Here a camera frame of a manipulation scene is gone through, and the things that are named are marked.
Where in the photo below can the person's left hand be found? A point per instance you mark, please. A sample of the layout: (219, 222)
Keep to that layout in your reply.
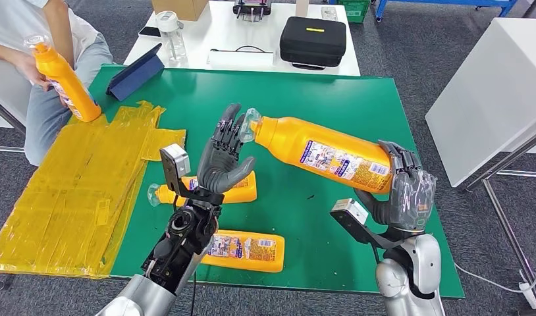
(62, 100)

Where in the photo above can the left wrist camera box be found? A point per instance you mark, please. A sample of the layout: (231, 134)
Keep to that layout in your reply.
(176, 159)

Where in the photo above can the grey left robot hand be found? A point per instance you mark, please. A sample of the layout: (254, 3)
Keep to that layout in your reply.
(218, 168)

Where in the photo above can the orange detergent bottle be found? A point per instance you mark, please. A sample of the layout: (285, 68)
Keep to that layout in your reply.
(294, 139)
(71, 87)
(246, 196)
(250, 267)

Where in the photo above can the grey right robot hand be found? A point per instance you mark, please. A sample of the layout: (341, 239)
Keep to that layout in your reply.
(412, 200)

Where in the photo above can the person's hand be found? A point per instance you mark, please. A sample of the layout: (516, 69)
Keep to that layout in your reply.
(28, 69)
(62, 100)

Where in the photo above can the white seat with metal legs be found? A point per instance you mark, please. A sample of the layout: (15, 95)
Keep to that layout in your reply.
(4, 104)

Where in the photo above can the green table mat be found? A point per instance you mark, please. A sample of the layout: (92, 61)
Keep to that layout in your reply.
(316, 96)

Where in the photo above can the person's right hand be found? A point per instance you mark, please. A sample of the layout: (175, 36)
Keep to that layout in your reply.
(28, 69)

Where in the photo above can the yellow taped cardboard sheet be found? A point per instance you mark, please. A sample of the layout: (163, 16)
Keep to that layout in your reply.
(54, 209)

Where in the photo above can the blue tablet case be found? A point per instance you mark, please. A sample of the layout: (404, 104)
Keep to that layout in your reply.
(135, 77)

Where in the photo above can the person's right forearm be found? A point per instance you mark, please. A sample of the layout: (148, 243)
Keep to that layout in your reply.
(2, 51)

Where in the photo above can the clear water bottle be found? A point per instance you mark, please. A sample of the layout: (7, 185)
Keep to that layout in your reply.
(176, 43)

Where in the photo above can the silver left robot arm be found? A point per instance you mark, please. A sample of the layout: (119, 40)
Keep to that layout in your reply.
(176, 248)

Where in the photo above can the black controller device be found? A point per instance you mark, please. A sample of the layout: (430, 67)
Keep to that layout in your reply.
(252, 7)

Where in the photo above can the person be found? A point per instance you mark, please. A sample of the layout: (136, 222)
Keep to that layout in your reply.
(10, 22)

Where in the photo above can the black carrying case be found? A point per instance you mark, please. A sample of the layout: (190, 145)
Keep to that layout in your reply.
(311, 43)

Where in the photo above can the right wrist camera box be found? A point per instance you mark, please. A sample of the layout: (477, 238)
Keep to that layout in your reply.
(351, 213)

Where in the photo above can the black phone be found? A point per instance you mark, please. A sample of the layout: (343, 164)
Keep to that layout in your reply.
(150, 31)

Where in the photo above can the beige wooden block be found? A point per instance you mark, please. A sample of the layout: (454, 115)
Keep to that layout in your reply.
(302, 7)

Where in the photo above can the white power strip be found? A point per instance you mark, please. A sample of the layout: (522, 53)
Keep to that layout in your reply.
(529, 296)

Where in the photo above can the white side table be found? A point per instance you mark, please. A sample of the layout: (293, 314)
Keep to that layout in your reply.
(490, 96)

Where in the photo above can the green plastic crate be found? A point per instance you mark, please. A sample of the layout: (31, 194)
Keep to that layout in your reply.
(354, 12)

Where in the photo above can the brown cardboard box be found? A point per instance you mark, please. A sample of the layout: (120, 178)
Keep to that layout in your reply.
(180, 8)

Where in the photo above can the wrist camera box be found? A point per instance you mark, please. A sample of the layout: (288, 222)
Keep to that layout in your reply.
(351, 213)
(176, 159)

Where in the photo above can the blue metal rack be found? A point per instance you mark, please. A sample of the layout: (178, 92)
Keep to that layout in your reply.
(429, 2)

